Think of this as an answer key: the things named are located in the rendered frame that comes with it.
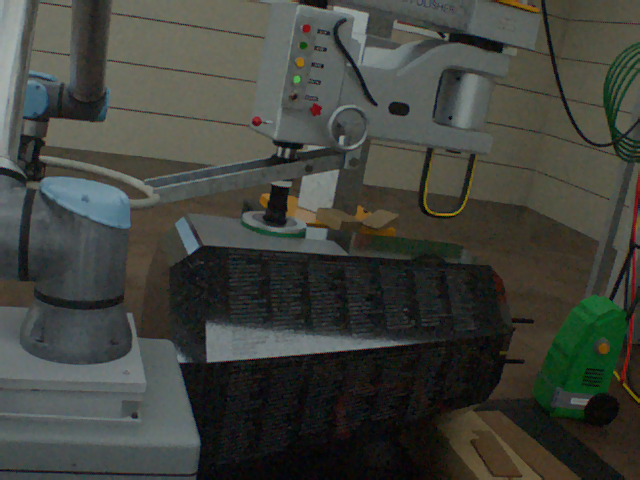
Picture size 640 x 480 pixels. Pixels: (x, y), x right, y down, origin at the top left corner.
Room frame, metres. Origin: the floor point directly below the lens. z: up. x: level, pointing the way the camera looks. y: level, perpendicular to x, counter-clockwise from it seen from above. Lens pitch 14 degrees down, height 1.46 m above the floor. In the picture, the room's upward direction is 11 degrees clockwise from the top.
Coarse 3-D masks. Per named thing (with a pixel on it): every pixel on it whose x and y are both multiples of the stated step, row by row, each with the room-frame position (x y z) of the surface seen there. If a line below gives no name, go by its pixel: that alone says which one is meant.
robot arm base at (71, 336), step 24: (48, 312) 1.06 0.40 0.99; (72, 312) 1.06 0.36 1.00; (96, 312) 1.07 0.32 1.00; (120, 312) 1.12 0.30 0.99; (24, 336) 1.06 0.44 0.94; (48, 336) 1.04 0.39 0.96; (72, 336) 1.04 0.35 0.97; (96, 336) 1.06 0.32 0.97; (120, 336) 1.10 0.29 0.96; (48, 360) 1.03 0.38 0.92; (72, 360) 1.04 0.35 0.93; (96, 360) 1.05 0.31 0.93
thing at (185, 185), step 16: (256, 160) 2.39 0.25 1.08; (304, 160) 2.35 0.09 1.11; (320, 160) 2.38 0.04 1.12; (336, 160) 2.40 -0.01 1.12; (352, 160) 2.39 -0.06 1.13; (176, 176) 2.26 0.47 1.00; (192, 176) 2.29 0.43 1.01; (208, 176) 2.31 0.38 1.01; (224, 176) 2.22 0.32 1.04; (240, 176) 2.25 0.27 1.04; (256, 176) 2.27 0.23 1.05; (272, 176) 2.30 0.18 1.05; (288, 176) 2.33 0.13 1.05; (160, 192) 2.13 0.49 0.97; (176, 192) 2.15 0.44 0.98; (192, 192) 2.18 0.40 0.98; (208, 192) 2.20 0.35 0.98
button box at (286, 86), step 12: (300, 24) 2.23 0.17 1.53; (312, 24) 2.25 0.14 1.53; (300, 36) 2.23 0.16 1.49; (312, 36) 2.25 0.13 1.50; (288, 48) 2.23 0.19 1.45; (312, 48) 2.25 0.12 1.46; (288, 60) 2.22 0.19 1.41; (288, 72) 2.22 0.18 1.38; (300, 72) 2.24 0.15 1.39; (288, 84) 2.23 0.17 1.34; (300, 84) 2.25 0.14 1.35; (288, 96) 2.23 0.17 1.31; (300, 96) 2.25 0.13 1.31; (288, 108) 2.23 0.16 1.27; (300, 108) 2.25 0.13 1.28
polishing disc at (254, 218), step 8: (248, 216) 2.36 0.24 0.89; (256, 216) 2.38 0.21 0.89; (288, 216) 2.47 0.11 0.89; (256, 224) 2.29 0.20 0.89; (264, 224) 2.29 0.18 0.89; (272, 224) 2.31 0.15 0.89; (280, 224) 2.33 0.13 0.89; (288, 224) 2.35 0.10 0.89; (296, 224) 2.38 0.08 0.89; (304, 224) 2.40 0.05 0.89; (288, 232) 2.29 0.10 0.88; (296, 232) 2.31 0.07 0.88
